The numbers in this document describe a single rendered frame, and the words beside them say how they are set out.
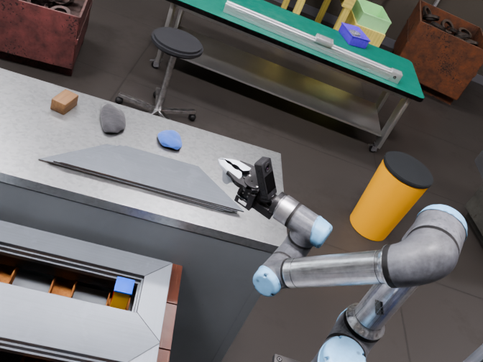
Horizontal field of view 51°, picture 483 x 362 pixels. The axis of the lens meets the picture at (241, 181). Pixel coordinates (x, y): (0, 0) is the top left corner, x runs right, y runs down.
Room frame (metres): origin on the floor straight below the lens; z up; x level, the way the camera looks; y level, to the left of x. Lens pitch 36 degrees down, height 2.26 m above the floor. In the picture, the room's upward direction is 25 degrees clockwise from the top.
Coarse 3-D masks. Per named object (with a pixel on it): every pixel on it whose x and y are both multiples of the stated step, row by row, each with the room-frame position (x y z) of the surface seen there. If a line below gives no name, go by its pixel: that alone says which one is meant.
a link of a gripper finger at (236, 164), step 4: (228, 160) 1.16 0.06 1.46; (232, 160) 1.16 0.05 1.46; (236, 160) 1.17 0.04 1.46; (232, 164) 1.15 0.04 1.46; (236, 164) 1.15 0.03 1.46; (240, 164) 1.16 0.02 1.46; (244, 164) 1.17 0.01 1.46; (236, 168) 1.15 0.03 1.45; (240, 168) 1.15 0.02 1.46; (244, 168) 1.15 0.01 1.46; (248, 168) 1.16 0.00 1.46; (244, 172) 1.14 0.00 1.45; (248, 172) 1.15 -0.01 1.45; (244, 176) 1.15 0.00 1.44
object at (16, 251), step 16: (16, 256) 1.05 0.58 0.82; (32, 256) 1.07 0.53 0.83; (48, 256) 1.08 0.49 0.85; (80, 272) 1.10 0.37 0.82; (96, 272) 1.12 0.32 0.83; (112, 272) 1.13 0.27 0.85; (128, 272) 1.15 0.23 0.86; (16, 352) 0.75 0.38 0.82; (32, 352) 0.77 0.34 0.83; (48, 352) 0.78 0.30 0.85; (64, 352) 0.80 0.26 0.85
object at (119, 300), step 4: (116, 292) 1.05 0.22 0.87; (116, 296) 1.05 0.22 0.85; (120, 296) 1.05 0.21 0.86; (124, 296) 1.05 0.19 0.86; (128, 296) 1.06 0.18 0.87; (112, 300) 1.05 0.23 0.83; (116, 300) 1.05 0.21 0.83; (120, 300) 1.05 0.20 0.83; (124, 300) 1.05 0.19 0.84; (112, 304) 1.05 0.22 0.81; (116, 304) 1.05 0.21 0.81; (120, 304) 1.05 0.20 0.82; (124, 304) 1.06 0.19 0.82; (120, 308) 1.05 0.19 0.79; (124, 308) 1.06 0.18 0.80
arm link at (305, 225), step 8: (296, 208) 1.07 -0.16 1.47; (304, 208) 1.08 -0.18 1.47; (296, 216) 1.05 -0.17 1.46; (304, 216) 1.06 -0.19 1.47; (312, 216) 1.06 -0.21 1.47; (320, 216) 1.08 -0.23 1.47; (288, 224) 1.05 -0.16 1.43; (296, 224) 1.04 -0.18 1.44; (304, 224) 1.04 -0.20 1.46; (312, 224) 1.04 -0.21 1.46; (320, 224) 1.05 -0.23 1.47; (328, 224) 1.06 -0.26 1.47; (296, 232) 1.04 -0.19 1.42; (304, 232) 1.03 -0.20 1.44; (312, 232) 1.03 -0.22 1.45; (320, 232) 1.03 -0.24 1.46; (328, 232) 1.04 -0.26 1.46; (296, 240) 1.04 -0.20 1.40; (304, 240) 1.03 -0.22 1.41; (312, 240) 1.03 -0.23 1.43; (320, 240) 1.02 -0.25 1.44
